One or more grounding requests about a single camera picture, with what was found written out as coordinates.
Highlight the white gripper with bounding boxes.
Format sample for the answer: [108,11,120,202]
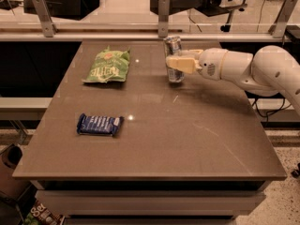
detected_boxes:
[166,48,228,80]

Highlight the silver redbull can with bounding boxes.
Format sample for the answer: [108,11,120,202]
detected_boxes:
[163,37,184,83]

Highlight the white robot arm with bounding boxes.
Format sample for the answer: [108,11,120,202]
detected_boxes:
[166,45,300,114]

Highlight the green chip bag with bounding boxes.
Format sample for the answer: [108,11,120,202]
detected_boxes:
[82,47,130,83]

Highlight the blue snack bar wrapper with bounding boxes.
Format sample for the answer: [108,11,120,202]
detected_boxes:
[77,113,124,136]

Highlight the black box on floor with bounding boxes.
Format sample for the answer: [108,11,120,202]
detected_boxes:
[22,0,101,21]

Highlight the grey table drawer base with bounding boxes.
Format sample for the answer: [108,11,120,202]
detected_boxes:
[36,190,265,219]

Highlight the brown bin with hole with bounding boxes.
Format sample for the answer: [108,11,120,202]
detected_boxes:
[0,144,29,199]

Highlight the colourful snack box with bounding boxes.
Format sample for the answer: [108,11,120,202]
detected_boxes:
[22,201,65,225]

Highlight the middle metal rail bracket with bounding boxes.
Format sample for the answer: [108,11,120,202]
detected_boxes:
[157,0,170,38]

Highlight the metal rail bracket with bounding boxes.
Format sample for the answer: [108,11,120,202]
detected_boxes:
[157,0,170,38]
[268,0,298,38]
[32,0,56,38]

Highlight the black cable on floor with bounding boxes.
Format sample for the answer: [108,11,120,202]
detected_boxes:
[251,97,294,124]

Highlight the right metal rail bracket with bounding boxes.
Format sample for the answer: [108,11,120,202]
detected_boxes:
[268,0,298,38]

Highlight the left metal rail bracket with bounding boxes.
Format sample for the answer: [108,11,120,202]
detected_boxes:
[32,0,56,38]

